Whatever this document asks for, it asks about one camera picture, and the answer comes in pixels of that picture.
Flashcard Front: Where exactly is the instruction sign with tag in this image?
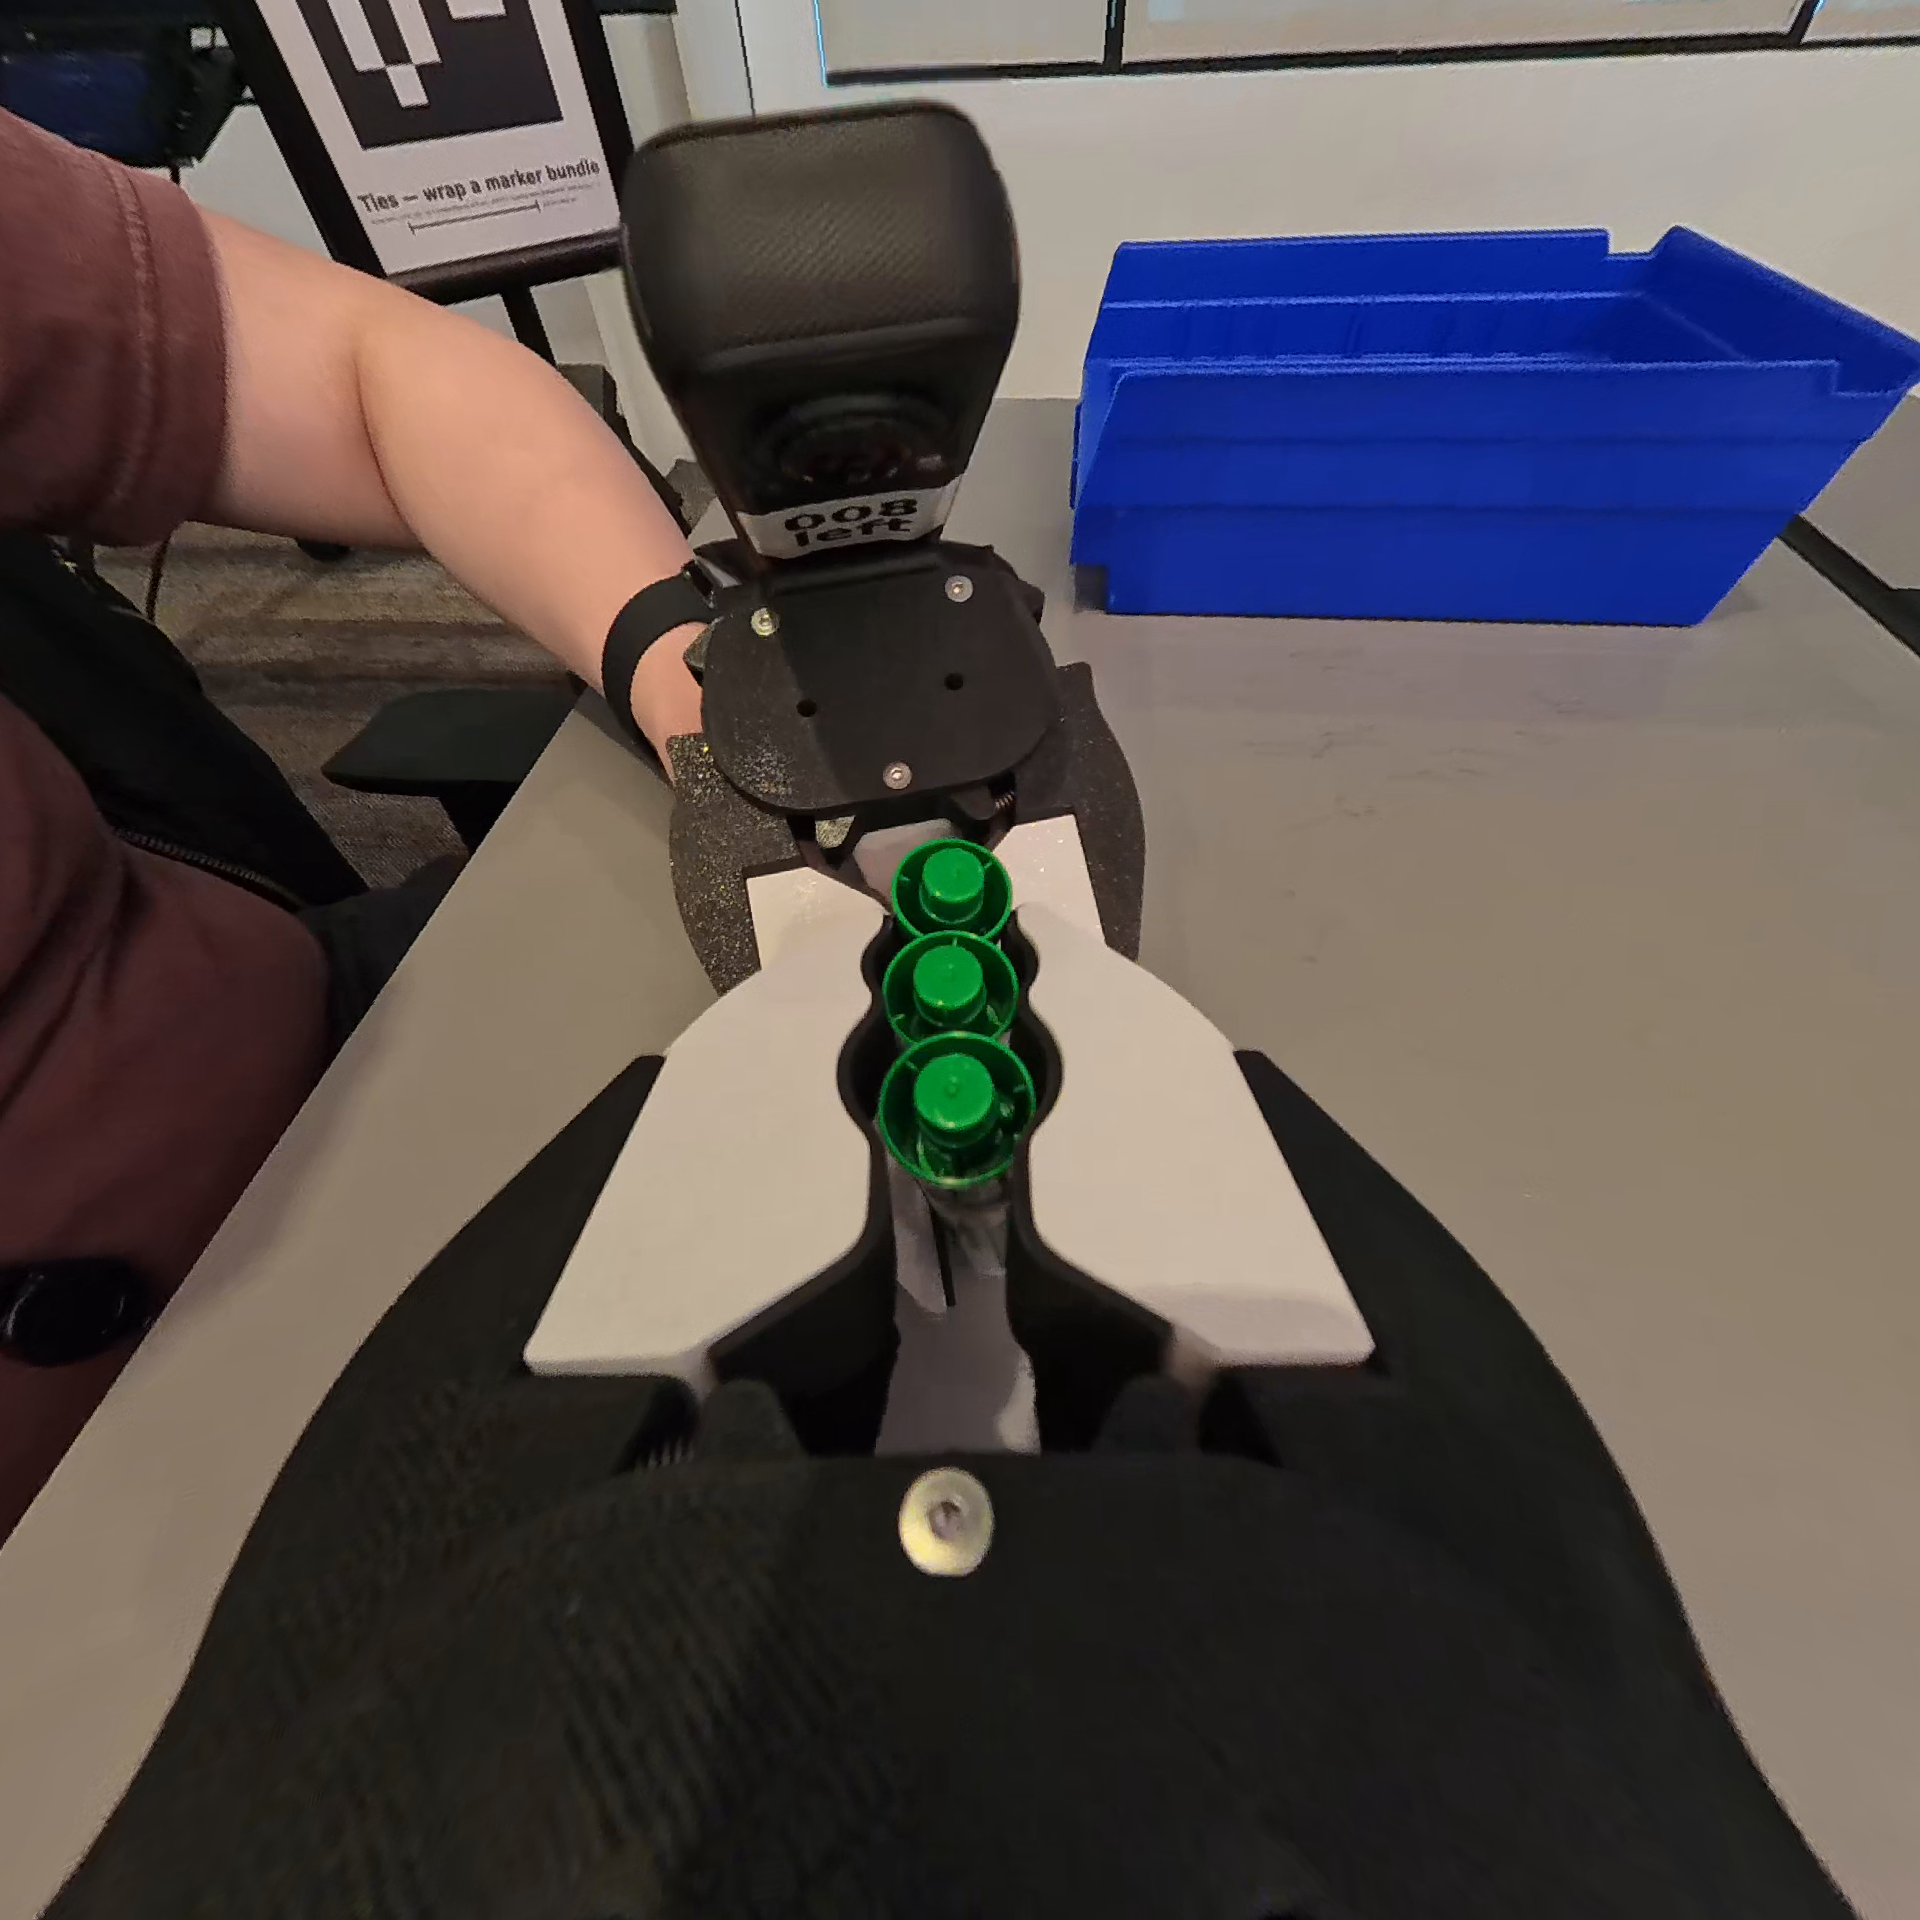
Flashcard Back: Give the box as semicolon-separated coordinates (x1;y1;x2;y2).
245;0;635;298

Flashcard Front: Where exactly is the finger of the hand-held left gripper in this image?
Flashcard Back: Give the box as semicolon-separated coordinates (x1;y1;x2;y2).
744;858;889;987
993;809;1115;953

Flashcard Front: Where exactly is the blue plastic bin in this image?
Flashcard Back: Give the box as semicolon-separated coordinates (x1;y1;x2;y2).
1067;224;1920;630

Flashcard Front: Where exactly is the black mesh chair armrest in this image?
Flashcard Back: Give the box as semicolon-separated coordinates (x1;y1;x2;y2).
322;681;589;860

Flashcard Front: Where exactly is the green dry-erase marker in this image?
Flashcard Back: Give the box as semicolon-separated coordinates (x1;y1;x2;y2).
874;1031;1041;1201
888;839;1018;950
882;932;1025;1048

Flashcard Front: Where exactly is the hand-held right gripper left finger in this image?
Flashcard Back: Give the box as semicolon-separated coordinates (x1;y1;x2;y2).
522;935;902;1378

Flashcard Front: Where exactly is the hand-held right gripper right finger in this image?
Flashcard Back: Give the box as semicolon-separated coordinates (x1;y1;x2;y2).
1008;913;1374;1374

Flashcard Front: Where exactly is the large window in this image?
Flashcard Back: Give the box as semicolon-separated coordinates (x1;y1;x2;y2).
816;0;1920;83

